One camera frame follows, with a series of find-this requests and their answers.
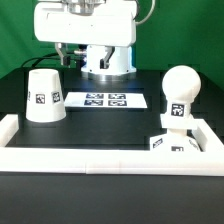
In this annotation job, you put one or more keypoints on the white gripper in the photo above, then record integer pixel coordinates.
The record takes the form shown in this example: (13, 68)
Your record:
(111, 24)

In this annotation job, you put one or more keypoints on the white lamp shade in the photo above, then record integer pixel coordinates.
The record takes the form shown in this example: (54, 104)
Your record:
(45, 101)

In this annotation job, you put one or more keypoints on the white lamp bulb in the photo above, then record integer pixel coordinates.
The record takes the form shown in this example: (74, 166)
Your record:
(181, 84)

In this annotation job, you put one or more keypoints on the white lamp base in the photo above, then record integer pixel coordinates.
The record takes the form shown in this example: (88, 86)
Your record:
(175, 139)

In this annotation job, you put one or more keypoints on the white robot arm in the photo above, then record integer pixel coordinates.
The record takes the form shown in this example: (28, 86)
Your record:
(120, 62)

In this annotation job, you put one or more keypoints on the white marker sheet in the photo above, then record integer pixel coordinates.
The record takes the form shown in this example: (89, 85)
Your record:
(105, 100)

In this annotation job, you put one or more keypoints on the white U-shaped fence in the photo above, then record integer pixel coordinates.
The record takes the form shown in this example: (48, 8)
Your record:
(209, 161)

